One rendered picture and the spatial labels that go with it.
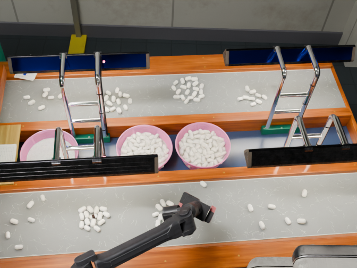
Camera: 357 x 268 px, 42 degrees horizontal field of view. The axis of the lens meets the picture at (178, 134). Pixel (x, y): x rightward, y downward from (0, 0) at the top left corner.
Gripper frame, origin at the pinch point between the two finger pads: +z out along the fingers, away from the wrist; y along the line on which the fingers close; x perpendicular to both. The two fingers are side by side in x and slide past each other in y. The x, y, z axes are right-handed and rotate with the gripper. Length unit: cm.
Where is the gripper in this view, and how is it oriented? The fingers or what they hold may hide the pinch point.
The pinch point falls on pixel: (200, 204)
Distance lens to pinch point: 191.5
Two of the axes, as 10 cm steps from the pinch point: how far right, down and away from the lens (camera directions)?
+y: 8.7, 4.2, -2.6
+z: 2.7, 0.2, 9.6
